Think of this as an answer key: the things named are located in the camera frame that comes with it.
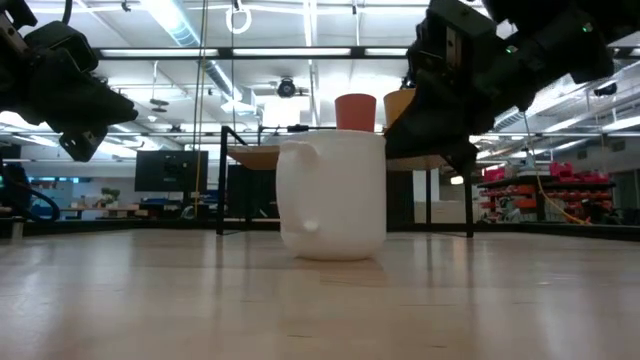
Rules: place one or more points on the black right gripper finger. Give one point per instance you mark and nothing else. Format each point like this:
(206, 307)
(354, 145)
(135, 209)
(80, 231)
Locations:
(465, 156)
(430, 125)

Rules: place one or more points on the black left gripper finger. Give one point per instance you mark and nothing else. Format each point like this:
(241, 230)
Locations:
(95, 107)
(82, 145)

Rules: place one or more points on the yellow orange plastic cup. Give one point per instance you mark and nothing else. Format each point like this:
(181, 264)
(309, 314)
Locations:
(396, 107)

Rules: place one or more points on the salmon pink plastic cup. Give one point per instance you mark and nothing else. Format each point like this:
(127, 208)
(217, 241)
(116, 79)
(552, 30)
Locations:
(355, 112)

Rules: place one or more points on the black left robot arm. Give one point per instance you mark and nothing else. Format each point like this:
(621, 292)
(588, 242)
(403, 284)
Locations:
(10, 20)

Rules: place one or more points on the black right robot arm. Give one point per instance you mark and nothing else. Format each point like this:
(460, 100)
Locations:
(560, 45)

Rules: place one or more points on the small potted plant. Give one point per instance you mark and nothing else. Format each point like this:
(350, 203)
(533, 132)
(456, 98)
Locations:
(110, 195)

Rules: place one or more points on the rack with red bins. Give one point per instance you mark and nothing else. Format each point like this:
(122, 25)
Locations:
(575, 178)

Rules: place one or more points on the white ceramic mug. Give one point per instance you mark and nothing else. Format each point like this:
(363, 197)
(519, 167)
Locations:
(332, 200)

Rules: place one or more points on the small black device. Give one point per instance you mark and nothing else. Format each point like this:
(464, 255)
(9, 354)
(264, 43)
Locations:
(298, 128)

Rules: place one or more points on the black background cabinet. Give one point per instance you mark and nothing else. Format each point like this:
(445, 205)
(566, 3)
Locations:
(252, 190)

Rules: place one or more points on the black wall monitor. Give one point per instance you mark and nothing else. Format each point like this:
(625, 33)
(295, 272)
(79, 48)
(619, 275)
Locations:
(170, 170)

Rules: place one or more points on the black ceiling camera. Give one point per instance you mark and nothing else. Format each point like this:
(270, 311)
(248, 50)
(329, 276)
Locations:
(606, 89)

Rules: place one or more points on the black overhead camera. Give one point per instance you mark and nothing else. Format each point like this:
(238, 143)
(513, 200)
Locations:
(286, 88)

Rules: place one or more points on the black frame wooden shelf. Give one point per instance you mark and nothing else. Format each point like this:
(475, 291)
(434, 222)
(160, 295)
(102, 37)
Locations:
(255, 156)

